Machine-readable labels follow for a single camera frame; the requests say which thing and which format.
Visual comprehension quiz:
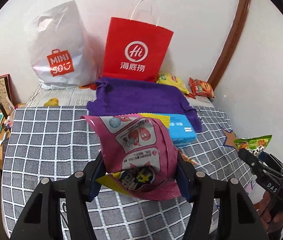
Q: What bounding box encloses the green snack packet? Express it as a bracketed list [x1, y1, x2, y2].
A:
[234, 134, 272, 157]

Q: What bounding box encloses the magenta snack packet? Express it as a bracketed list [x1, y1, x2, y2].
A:
[82, 114, 180, 201]

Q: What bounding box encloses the right hand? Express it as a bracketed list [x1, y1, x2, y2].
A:
[256, 191, 283, 235]

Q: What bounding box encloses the grey checkered bedsheet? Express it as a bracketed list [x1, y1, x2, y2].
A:
[1, 106, 254, 239]

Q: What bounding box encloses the blue tissue pack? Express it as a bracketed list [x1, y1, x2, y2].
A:
[139, 113, 198, 147]

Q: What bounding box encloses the yellow plush toy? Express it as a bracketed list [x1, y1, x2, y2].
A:
[43, 98, 59, 107]

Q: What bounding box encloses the red orange snack bag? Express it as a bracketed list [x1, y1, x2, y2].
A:
[189, 77, 215, 98]

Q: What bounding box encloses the patterned book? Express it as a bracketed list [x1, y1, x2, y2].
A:
[0, 74, 15, 115]

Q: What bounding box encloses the purple towel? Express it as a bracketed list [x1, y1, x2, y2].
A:
[87, 77, 202, 133]

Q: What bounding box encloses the yellow chips bag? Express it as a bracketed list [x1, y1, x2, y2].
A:
[156, 74, 190, 94]

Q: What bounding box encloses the white Miniso plastic bag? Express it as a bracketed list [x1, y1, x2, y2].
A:
[24, 1, 98, 90]

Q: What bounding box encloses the red Haidilao paper bag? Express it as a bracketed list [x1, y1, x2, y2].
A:
[102, 0, 173, 82]

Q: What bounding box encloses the brown wooden door frame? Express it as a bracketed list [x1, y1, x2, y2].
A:
[208, 0, 251, 90]

